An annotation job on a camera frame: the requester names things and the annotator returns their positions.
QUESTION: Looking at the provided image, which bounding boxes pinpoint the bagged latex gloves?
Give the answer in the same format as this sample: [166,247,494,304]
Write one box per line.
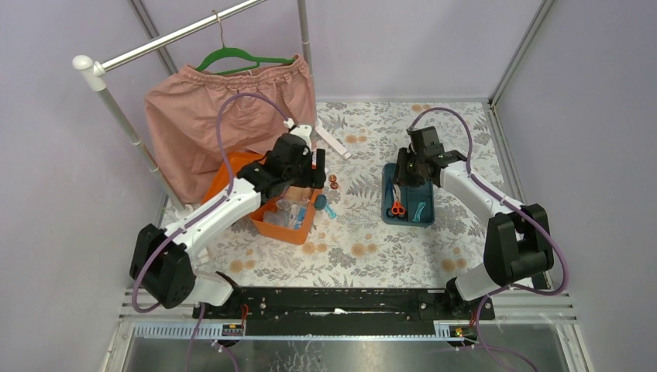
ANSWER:
[283,186,314,206]

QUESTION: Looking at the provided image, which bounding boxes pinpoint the floral table mat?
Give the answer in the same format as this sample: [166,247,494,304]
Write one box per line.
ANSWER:
[161,101,535,290]

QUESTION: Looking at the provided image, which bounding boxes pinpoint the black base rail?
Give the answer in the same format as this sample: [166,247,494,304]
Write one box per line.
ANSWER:
[192,287,495,336]

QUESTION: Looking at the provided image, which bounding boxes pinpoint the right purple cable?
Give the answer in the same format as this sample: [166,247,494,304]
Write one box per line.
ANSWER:
[408,106,571,370]

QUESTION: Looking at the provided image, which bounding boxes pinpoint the alcohol wipes bag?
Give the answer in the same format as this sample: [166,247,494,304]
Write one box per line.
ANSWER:
[279,204,308,230]

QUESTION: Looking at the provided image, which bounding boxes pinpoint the small orange scissors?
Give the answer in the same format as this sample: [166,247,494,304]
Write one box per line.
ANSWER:
[390,185,406,218]

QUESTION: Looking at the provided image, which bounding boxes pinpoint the teal divided tray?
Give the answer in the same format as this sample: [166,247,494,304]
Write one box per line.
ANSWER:
[381,163,435,228]

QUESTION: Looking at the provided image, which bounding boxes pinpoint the purple cable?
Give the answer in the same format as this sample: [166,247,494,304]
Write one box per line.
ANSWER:
[408,106,571,370]
[130,91,296,372]

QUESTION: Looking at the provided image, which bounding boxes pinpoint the pink fabric shorts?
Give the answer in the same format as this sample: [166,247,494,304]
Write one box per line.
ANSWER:
[144,54,315,204]

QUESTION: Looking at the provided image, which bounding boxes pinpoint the white rectangular box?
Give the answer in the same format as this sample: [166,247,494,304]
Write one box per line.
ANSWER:
[315,119,352,160]

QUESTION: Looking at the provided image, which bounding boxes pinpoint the green clothes hanger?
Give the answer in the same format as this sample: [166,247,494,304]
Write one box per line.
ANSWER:
[195,10,296,75]

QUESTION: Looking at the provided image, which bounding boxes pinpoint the gauze pad packet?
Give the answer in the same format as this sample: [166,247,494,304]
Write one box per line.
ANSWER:
[263,211,286,226]

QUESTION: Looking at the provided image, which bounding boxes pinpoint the silver clothes rack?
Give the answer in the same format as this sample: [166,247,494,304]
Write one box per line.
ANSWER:
[71,0,314,212]

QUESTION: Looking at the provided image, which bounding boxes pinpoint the black handled scissors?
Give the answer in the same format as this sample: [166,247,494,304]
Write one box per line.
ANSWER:
[387,180,408,220]

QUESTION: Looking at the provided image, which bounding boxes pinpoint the orange plastic medicine box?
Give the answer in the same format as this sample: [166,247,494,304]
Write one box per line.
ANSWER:
[201,152,323,245]

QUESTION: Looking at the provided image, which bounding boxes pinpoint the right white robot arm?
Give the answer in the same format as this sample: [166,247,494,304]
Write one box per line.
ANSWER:
[394,128,554,319]

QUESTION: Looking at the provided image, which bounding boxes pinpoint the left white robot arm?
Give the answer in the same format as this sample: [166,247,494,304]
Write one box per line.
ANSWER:
[129,124,325,319]

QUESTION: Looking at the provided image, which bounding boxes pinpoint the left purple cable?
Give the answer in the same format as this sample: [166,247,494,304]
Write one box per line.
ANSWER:
[130,91,296,372]

